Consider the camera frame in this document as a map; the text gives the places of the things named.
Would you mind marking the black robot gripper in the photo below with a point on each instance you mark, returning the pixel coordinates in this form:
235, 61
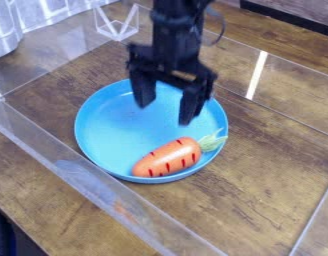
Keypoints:
171, 60

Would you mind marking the orange toy carrot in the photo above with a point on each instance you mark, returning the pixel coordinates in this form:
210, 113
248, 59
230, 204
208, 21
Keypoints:
176, 156

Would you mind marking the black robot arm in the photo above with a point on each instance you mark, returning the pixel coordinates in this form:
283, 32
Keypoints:
175, 6

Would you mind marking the blue round tray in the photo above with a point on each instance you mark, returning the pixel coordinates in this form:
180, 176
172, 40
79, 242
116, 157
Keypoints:
116, 132

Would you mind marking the white grid curtain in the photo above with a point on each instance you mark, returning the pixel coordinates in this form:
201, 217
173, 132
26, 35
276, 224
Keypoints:
22, 16

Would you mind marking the clear acrylic front barrier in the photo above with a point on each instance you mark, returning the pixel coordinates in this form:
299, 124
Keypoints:
157, 229

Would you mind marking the clear acrylic corner bracket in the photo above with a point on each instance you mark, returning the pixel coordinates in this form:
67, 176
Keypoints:
112, 28

